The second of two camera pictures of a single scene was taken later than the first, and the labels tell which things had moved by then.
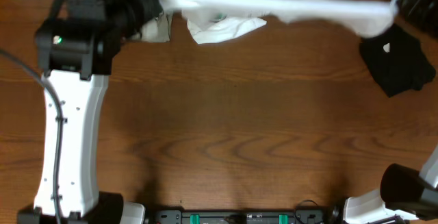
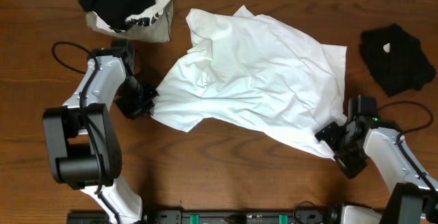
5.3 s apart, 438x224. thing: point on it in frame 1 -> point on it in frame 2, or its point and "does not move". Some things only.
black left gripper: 147,3 -> 147,98
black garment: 395,61 does not move
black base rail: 236,216 does not move
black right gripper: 415,9 -> 351,166
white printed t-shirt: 212,16 -> 258,73
